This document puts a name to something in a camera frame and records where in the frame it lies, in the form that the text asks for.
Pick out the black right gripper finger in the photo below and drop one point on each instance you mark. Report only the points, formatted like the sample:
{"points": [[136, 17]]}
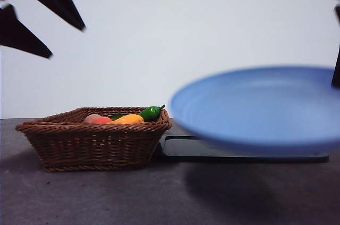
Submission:
{"points": [[336, 70]]}

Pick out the blue round plate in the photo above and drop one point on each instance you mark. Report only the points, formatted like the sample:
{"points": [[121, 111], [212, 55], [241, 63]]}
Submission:
{"points": [[252, 108]]}

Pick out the yellow toy corn cob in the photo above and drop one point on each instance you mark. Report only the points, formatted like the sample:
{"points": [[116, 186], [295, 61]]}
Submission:
{"points": [[130, 119]]}

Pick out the brown wicker basket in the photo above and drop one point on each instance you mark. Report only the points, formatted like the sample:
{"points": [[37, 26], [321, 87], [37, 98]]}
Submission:
{"points": [[87, 145]]}

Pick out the pale toy egg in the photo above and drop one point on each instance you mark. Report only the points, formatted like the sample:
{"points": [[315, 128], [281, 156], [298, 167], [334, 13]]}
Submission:
{"points": [[91, 118]]}

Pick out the green toy pepper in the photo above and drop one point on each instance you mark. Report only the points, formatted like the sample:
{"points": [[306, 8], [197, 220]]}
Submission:
{"points": [[150, 113]]}

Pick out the black rectangular tray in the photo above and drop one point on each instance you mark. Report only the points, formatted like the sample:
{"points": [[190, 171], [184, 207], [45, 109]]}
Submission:
{"points": [[186, 153]]}

